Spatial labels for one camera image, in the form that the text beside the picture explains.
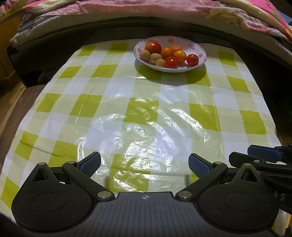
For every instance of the grey striped bed pad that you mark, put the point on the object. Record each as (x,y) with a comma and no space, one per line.
(27,24)

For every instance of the green white checked tablecloth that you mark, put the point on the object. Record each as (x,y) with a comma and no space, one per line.
(136,114)

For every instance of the white mattress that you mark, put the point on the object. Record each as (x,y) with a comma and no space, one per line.
(45,26)

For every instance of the pink floral quilt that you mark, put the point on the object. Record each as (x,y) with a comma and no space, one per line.
(136,6)

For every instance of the brown wooden table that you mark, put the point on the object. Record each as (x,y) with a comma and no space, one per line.
(20,109)

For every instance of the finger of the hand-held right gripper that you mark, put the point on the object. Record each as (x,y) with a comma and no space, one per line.
(262,151)
(239,159)

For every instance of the white floral rim plate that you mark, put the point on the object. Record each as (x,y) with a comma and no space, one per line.
(196,49)

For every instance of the red cherry tomato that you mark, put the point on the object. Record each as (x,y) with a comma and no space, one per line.
(171,63)
(192,60)

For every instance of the yellow wooden cabinet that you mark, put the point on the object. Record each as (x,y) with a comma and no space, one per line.
(8,45)

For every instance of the small orange mandarin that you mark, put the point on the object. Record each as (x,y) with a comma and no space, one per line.
(167,52)
(180,56)
(176,47)

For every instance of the bed with floral quilts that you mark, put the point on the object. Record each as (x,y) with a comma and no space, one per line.
(251,6)

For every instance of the brown longan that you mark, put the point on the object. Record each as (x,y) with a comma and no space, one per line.
(144,54)
(160,63)
(154,57)

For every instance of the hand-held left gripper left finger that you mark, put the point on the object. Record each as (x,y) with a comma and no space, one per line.
(91,164)

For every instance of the large red tomato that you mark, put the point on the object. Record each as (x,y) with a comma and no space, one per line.
(153,47)

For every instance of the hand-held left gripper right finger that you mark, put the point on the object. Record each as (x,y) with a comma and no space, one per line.
(198,164)

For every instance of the dark bed frame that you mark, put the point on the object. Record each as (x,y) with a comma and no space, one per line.
(57,43)

